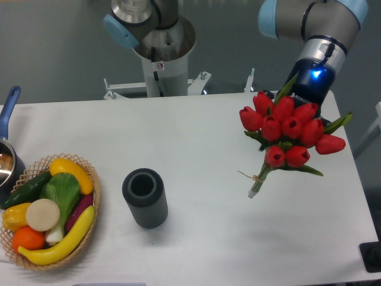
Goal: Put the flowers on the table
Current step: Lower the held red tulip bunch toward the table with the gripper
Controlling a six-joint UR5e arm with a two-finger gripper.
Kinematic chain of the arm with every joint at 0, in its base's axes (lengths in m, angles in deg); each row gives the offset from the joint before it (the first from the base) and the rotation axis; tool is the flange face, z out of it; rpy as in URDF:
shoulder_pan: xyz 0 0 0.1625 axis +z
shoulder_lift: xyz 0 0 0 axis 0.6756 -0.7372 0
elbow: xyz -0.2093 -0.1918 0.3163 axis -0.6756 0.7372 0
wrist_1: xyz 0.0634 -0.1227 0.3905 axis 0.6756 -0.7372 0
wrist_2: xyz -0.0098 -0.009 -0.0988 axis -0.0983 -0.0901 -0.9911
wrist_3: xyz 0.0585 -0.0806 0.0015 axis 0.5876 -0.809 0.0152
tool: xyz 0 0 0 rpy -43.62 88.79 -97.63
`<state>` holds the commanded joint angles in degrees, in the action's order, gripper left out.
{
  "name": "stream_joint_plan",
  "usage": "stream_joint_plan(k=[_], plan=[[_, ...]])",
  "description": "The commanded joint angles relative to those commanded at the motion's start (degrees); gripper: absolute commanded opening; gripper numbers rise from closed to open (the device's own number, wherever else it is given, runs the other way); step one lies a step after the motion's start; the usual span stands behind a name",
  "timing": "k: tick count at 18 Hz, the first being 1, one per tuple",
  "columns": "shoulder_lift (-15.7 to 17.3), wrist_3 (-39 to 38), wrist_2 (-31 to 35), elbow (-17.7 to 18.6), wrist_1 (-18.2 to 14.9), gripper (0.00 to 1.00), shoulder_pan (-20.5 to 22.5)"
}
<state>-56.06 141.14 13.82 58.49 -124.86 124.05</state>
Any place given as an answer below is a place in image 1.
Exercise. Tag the beige round disc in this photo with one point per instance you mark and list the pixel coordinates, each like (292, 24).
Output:
(42, 215)

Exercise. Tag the blue handled saucepan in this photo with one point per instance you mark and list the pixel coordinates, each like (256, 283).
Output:
(12, 167)

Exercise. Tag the black device at table edge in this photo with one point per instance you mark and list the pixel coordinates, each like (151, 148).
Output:
(370, 253)

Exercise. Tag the dark grey ribbed vase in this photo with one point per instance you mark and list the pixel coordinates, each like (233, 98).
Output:
(144, 192)

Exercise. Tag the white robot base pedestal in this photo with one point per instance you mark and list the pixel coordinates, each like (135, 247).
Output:
(164, 56)

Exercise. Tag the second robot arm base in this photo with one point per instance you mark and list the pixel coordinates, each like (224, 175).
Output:
(131, 21)

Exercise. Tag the green bok choy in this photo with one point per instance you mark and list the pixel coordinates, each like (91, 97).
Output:
(64, 190)

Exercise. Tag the yellow squash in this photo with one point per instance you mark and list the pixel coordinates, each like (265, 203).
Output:
(64, 165)

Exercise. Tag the yellow banana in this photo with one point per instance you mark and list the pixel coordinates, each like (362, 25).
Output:
(66, 246)

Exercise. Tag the orange fruit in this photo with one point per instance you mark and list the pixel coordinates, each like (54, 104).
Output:
(28, 238)

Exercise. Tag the green cucumber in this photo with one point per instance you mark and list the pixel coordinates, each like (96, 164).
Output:
(27, 192)

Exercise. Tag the yellow bell pepper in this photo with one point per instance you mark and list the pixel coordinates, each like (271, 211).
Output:
(14, 217)

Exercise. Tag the purple sweet potato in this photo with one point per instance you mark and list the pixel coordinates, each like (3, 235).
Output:
(82, 204)

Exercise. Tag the white metal mounting frame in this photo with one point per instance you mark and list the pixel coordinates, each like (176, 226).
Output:
(198, 86)

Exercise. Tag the red tulip bouquet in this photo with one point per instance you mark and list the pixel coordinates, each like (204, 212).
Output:
(287, 132)

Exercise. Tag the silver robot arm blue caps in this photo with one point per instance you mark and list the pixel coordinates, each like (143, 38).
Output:
(327, 28)

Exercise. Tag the woven wicker basket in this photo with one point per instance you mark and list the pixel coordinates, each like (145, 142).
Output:
(36, 169)

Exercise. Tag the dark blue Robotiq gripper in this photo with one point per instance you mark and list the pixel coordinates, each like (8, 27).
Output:
(312, 84)

